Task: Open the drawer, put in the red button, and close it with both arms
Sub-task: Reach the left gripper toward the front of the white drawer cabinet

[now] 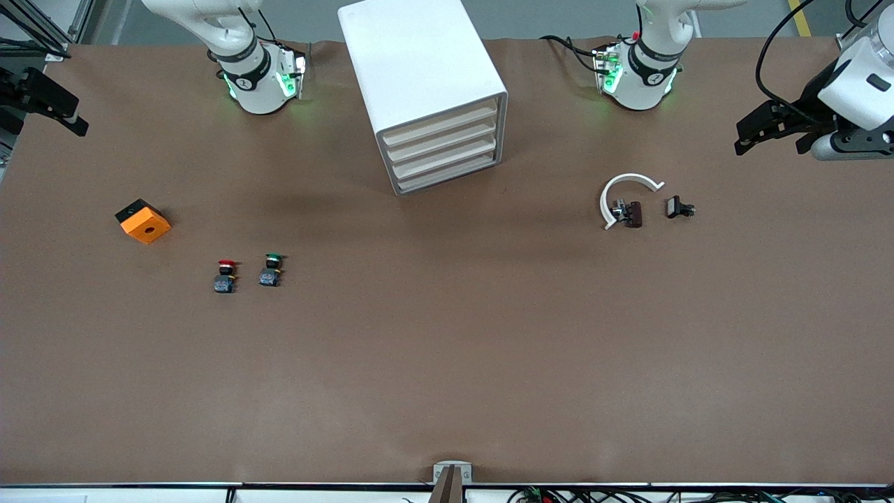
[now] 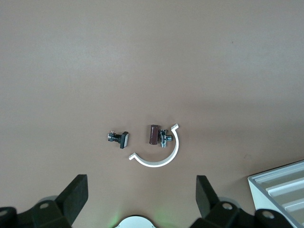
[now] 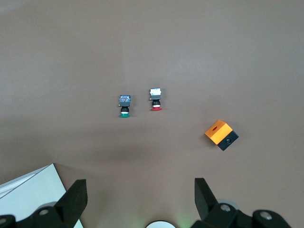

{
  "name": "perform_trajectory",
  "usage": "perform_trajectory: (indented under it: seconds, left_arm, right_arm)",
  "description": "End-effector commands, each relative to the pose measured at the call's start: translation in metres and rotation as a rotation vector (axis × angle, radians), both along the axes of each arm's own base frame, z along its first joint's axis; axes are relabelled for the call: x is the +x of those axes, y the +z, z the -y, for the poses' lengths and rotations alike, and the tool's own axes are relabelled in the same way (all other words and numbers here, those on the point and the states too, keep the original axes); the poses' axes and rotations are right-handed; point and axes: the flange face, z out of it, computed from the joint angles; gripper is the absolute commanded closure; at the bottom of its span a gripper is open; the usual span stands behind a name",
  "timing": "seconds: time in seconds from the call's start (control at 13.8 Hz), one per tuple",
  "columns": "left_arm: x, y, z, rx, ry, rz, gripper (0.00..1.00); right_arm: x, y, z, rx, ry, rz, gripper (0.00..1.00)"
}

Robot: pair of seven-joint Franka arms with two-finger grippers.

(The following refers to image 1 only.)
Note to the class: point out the red push button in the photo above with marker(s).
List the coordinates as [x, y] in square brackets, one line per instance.
[224, 283]

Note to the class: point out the green push button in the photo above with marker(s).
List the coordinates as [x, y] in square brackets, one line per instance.
[269, 278]

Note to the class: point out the small black clip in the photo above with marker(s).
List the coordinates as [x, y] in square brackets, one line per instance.
[676, 207]

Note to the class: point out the orange box with hole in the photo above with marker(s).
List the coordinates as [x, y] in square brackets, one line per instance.
[145, 225]

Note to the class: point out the white curved plastic arc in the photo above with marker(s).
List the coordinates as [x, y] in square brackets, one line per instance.
[632, 177]

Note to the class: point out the dark brown small block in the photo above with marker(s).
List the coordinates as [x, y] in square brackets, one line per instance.
[633, 214]

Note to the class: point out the small metal clip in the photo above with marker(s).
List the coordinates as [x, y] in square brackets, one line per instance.
[618, 209]

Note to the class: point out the brown table cover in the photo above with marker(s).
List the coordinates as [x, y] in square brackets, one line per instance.
[447, 349]

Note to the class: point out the aluminium frame profile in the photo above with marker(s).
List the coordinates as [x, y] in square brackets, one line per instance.
[82, 17]

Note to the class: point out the grey metal bracket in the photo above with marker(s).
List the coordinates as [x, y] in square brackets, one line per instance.
[440, 467]

